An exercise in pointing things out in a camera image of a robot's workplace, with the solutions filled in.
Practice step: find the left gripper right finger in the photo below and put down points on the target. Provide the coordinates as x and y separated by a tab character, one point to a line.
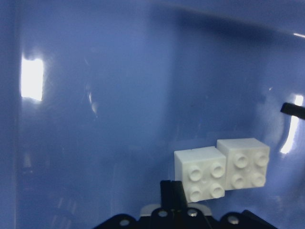
293	110

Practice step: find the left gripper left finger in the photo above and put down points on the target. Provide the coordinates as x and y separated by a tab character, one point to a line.
173	195

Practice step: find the white block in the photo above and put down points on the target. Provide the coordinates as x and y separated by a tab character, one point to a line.
202	173
246	162

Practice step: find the blue plastic tray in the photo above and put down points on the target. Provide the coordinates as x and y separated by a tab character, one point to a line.
96	95

